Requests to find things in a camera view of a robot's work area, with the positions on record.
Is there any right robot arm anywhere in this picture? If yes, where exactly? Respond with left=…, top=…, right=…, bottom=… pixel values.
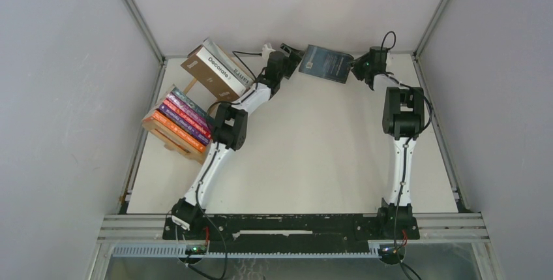
left=351, top=31, right=433, bottom=238

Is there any wooden book rack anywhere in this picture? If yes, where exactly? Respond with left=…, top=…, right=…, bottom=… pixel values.
left=142, top=84, right=212, bottom=164

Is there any purple white cartoon book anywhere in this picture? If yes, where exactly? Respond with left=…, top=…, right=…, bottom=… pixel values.
left=157, top=104, right=210, bottom=146

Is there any brown white Decorate book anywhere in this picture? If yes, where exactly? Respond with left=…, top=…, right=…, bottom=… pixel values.
left=181, top=46, right=247, bottom=102

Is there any aluminium frame rail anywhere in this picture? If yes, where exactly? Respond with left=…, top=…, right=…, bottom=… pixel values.
left=98, top=213, right=490, bottom=257

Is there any orange Treehouse book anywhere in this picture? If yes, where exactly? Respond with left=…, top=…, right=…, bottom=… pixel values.
left=142, top=110, right=206, bottom=155

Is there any dark blue book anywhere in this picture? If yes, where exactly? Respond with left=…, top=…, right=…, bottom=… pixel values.
left=299, top=44, right=354, bottom=84

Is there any dark floral book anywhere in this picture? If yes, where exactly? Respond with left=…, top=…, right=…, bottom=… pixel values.
left=171, top=87, right=213, bottom=125

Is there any purple Treehouse book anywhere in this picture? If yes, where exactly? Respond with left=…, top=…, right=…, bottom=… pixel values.
left=166, top=93, right=211, bottom=137

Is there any red Treehouse book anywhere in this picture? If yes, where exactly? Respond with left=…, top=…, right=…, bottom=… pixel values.
left=164, top=99, right=211, bottom=139

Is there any grey ianra book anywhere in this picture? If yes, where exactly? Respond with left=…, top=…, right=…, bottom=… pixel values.
left=202, top=38, right=253, bottom=87

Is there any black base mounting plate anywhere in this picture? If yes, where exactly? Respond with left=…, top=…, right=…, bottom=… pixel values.
left=162, top=213, right=421, bottom=255

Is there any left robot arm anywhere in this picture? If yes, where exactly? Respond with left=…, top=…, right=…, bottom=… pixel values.
left=171, top=43, right=305, bottom=239

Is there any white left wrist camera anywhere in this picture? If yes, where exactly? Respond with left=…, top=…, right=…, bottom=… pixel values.
left=262, top=43, right=275, bottom=55

